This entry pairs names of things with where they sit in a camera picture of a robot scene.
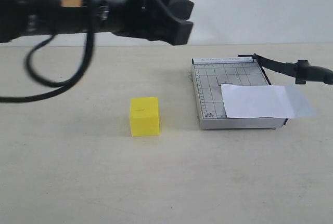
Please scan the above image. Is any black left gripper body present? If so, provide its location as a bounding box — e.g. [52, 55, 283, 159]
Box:
[87, 0, 167, 41]

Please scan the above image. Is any yellow cube block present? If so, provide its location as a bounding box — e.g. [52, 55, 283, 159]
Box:
[130, 97, 160, 137]

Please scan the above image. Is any white paper sheet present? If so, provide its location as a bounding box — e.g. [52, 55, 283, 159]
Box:
[221, 84, 316, 119]

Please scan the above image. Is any black cutter blade arm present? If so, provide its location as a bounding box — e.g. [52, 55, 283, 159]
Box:
[253, 54, 332, 85]

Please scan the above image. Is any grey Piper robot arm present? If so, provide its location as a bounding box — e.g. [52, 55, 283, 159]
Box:
[1, 0, 194, 45]

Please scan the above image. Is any grey paper cutter base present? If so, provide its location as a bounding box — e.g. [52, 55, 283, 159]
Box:
[191, 55, 288, 130]

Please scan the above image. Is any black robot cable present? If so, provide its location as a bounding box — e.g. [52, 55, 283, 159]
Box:
[0, 0, 96, 104]

